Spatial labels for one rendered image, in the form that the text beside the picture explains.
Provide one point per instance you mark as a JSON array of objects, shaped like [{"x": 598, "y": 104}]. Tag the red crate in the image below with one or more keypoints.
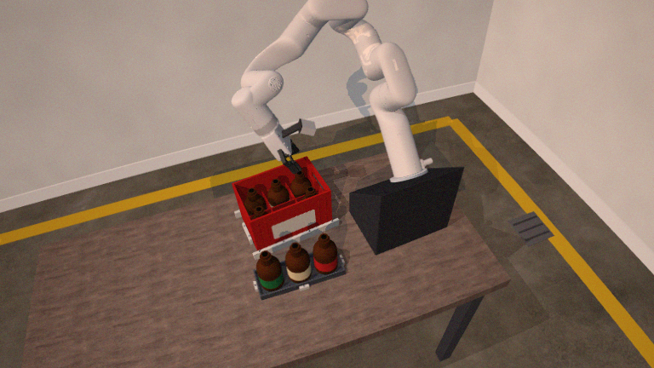
[{"x": 290, "y": 218}]

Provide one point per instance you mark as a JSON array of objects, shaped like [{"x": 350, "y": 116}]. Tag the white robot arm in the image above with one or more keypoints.
[{"x": 385, "y": 61}]

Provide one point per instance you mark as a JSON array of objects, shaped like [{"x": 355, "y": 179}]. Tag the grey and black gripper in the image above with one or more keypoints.
[{"x": 280, "y": 146}]

